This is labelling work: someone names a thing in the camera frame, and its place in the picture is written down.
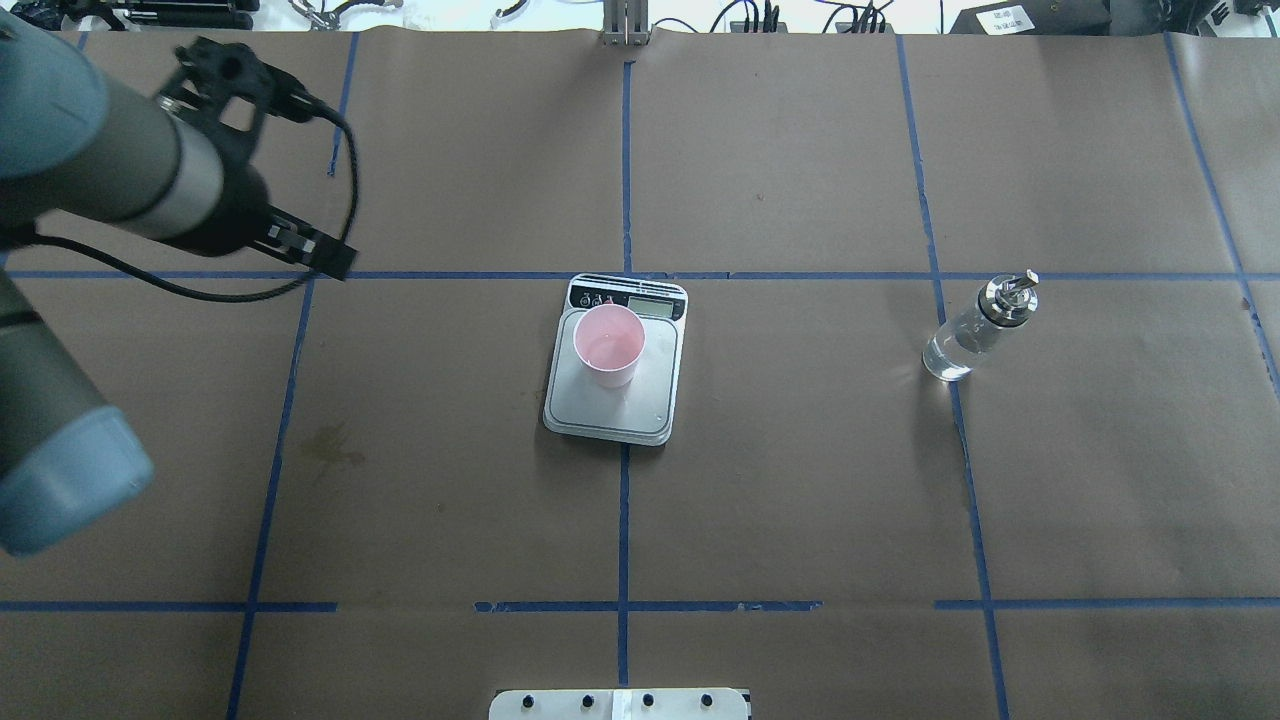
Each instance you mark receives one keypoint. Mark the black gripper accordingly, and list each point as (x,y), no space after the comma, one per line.
(243,205)

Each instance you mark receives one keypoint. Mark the pink plastic cup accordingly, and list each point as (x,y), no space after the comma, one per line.
(609,341)

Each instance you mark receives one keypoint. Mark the clear glass sauce bottle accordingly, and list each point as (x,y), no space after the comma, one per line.
(1001,306)

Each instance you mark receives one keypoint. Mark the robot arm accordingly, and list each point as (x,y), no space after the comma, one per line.
(174,168)

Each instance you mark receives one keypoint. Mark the grey digital kitchen scale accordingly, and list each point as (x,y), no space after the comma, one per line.
(643,412)

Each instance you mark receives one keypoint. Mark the black folded tripod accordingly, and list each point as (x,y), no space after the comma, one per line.
(124,15)

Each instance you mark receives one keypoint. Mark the black box with label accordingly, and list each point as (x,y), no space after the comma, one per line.
(1050,18)

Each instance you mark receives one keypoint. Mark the aluminium frame post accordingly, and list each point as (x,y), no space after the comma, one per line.
(626,23)

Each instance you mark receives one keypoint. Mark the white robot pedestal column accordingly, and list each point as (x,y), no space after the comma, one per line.
(622,703)

